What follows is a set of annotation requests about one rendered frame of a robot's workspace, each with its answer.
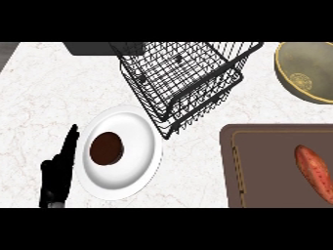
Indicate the olive bowl with yellow rim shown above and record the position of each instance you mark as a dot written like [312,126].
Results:
[316,73]

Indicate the white round plate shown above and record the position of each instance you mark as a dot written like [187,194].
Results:
[126,175]

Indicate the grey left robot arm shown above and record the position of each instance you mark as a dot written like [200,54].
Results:
[55,205]

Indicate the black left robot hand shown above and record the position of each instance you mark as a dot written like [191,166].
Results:
[58,172]

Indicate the brown rectangular tray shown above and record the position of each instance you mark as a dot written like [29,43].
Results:
[279,162]

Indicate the orange sweet potato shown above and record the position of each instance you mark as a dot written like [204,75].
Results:
[316,174]

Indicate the dark brown round cake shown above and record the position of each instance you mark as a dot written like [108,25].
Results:
[107,148]

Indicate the dark grey box appliance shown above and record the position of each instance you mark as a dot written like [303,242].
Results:
[89,48]

